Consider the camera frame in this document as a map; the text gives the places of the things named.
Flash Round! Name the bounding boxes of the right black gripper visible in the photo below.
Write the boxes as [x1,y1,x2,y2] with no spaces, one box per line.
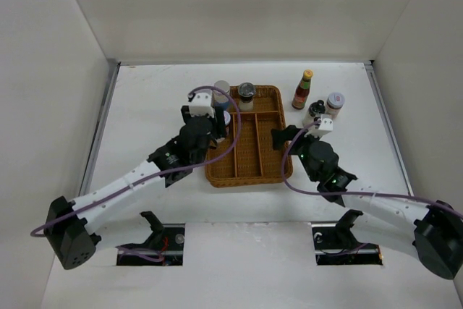
[271,125,325,182]

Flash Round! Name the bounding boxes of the silver-lid blue label jar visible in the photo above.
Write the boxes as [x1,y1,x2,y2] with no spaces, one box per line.
[213,80,230,111]

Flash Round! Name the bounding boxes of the silver-lid white blue jar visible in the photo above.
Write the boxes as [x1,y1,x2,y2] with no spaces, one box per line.
[224,111,232,137]

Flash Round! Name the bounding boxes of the red sauce bottle yellow cap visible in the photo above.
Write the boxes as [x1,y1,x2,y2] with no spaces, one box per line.
[292,69,313,110]

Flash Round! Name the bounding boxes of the clear-lid pepper shaker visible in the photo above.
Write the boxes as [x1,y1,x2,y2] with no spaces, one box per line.
[237,82,256,112]

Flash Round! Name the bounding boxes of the black cap white bottle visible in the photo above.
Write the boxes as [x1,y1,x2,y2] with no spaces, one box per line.
[302,100,326,127]

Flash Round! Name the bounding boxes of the jar with red-white lid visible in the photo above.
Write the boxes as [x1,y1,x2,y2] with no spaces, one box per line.
[326,92,345,119]

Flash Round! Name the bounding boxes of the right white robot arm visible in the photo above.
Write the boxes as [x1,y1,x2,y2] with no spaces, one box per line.
[271,122,462,280]

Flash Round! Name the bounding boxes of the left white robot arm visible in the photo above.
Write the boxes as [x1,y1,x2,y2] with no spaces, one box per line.
[43,106,226,270]

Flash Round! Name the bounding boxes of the brown wicker divided tray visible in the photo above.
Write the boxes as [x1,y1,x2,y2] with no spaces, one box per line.
[205,85,293,188]

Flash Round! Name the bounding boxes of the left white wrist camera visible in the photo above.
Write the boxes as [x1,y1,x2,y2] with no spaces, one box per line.
[187,91,215,118]

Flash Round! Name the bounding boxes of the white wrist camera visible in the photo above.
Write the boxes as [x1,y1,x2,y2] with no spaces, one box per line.
[187,91,215,118]
[312,114,334,137]

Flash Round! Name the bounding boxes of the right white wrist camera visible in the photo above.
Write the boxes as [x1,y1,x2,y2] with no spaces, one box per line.
[312,114,334,137]

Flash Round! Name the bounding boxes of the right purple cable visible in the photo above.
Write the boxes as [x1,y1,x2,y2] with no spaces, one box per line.
[281,120,463,221]

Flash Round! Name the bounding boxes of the purple cable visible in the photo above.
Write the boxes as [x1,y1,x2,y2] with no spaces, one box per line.
[30,85,242,240]
[281,120,463,221]

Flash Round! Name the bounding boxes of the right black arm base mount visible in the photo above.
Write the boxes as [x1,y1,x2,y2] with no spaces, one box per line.
[312,210,383,266]

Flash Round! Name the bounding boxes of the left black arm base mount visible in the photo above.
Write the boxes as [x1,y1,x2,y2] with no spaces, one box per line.
[116,211,186,267]

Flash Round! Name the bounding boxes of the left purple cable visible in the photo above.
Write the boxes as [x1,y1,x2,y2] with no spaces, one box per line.
[30,85,242,240]

